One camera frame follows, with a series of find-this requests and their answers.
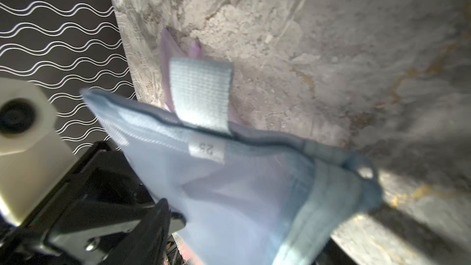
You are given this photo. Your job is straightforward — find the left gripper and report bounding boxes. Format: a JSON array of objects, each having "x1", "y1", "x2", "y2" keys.
[{"x1": 1, "y1": 141, "x2": 186, "y2": 265}]

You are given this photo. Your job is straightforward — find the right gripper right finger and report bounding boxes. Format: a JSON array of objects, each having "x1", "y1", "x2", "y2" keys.
[{"x1": 314, "y1": 239, "x2": 357, "y2": 265}]

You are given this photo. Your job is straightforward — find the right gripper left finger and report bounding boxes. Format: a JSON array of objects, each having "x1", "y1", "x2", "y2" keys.
[{"x1": 103, "y1": 199, "x2": 170, "y2": 265}]

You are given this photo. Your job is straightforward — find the blue trim pouch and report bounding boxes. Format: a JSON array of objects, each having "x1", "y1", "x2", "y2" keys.
[{"x1": 80, "y1": 56, "x2": 384, "y2": 265}]

